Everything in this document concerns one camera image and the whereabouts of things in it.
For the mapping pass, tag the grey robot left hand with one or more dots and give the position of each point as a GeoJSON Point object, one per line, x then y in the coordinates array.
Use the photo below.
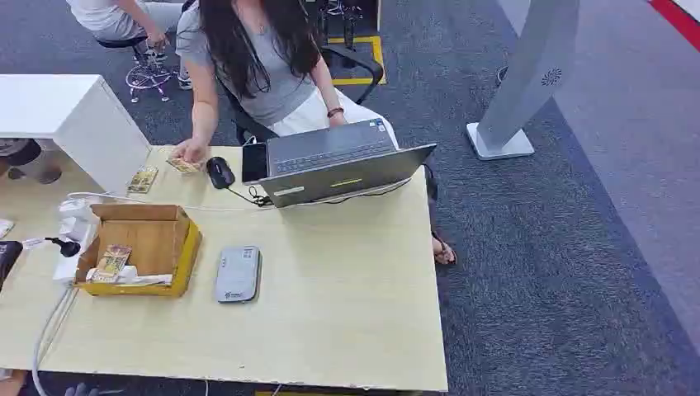
{"type": "Point", "coordinates": [81, 390]}

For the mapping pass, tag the person's left hand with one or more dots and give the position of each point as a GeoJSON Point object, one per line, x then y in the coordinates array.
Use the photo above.
{"type": "Point", "coordinates": [337, 119]}

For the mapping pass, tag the person's right hand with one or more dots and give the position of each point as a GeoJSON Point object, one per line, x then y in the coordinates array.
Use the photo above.
{"type": "Point", "coordinates": [190, 150]}

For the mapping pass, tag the printed yellow card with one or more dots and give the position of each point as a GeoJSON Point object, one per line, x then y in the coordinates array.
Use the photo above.
{"type": "Point", "coordinates": [143, 180]}
{"type": "Point", "coordinates": [183, 165]}

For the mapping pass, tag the black computer mouse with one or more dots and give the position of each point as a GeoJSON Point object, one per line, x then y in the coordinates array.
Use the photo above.
{"type": "Point", "coordinates": [220, 172]}

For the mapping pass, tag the grey laptop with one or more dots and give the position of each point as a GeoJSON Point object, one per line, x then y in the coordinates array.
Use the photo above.
{"type": "Point", "coordinates": [339, 169]}

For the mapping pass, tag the black smartphone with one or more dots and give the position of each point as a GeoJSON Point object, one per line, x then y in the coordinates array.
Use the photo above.
{"type": "Point", "coordinates": [255, 162]}

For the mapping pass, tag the person in grey top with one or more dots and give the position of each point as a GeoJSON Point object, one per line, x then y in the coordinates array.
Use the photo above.
{"type": "Point", "coordinates": [273, 82]}

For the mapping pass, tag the black stool with chrome base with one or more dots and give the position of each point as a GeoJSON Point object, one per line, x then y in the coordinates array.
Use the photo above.
{"type": "Point", "coordinates": [146, 74]}

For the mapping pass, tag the wooden card box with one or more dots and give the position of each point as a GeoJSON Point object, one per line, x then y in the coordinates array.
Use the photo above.
{"type": "Point", "coordinates": [147, 240]}

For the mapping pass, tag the black equipment rack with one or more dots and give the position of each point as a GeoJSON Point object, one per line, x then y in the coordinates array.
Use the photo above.
{"type": "Point", "coordinates": [344, 13]}

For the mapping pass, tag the white cabinet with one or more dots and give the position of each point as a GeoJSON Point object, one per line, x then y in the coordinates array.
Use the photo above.
{"type": "Point", "coordinates": [82, 117]}

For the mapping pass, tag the white paper sheet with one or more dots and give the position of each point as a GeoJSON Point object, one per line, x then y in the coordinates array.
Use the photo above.
{"type": "Point", "coordinates": [145, 280]}

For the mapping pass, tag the stack of printed cards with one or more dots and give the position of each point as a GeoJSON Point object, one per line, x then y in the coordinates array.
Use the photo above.
{"type": "Point", "coordinates": [112, 262]}

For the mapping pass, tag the grey flat card reader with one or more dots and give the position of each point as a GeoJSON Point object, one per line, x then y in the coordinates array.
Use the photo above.
{"type": "Point", "coordinates": [238, 275]}

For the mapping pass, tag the white power strip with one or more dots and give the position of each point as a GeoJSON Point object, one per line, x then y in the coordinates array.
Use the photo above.
{"type": "Point", "coordinates": [74, 224]}

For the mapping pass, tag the black power plug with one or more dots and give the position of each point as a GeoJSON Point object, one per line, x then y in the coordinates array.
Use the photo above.
{"type": "Point", "coordinates": [68, 248]}

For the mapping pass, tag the black device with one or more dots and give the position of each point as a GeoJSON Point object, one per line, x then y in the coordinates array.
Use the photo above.
{"type": "Point", "coordinates": [7, 259]}

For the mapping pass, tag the person in white top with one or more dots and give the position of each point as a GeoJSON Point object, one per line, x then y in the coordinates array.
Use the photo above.
{"type": "Point", "coordinates": [109, 16]}

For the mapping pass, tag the black shoe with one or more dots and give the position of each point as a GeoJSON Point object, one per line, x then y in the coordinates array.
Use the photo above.
{"type": "Point", "coordinates": [24, 153]}

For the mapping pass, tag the brown sandal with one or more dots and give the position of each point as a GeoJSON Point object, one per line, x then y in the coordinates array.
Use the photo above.
{"type": "Point", "coordinates": [444, 253]}

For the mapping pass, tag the grey floor stand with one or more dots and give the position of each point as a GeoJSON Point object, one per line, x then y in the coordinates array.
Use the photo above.
{"type": "Point", "coordinates": [525, 71]}

